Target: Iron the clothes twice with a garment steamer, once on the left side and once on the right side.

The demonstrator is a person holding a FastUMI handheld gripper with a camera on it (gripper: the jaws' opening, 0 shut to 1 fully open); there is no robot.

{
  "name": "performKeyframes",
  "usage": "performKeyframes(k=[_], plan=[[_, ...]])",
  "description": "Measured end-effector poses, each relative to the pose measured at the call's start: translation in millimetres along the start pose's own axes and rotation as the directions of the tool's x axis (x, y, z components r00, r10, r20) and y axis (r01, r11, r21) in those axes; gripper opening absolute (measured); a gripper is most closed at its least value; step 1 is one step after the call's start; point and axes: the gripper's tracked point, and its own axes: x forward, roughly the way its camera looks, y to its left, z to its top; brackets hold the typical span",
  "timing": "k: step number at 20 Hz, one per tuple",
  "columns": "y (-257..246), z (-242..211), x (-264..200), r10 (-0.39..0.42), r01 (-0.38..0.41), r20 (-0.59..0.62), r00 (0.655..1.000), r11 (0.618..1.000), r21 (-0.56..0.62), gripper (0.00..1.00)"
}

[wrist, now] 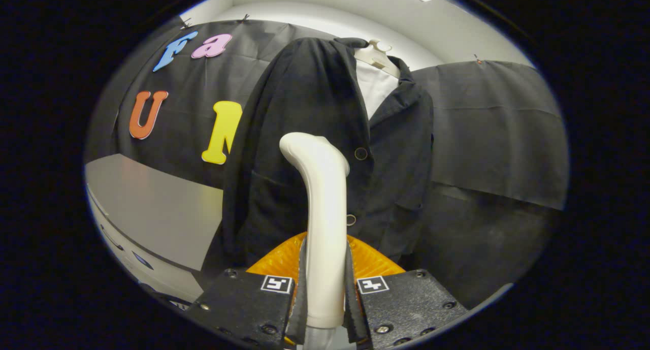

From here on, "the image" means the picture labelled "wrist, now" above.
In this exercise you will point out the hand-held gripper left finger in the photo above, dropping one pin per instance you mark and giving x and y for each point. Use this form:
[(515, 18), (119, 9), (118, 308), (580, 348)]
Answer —
[(244, 304)]

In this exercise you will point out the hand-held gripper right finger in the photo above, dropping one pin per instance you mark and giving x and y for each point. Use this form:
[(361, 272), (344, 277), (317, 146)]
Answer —
[(406, 304)]

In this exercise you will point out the white garment steamer head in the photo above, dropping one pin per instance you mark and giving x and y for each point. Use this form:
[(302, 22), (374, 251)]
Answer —
[(325, 213)]

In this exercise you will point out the black jacket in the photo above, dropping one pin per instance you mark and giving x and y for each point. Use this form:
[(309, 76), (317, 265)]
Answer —
[(284, 136)]

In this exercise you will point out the white garment form board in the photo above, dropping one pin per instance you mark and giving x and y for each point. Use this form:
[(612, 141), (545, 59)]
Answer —
[(376, 88)]

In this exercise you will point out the white clothes hanger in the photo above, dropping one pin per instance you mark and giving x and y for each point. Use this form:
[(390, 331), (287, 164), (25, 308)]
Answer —
[(376, 55)]

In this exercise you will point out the grey cabinet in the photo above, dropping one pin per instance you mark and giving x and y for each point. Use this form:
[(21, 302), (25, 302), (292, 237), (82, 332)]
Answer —
[(152, 202)]

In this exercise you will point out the black backdrop cloth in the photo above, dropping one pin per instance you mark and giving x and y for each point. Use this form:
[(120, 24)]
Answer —
[(497, 136)]

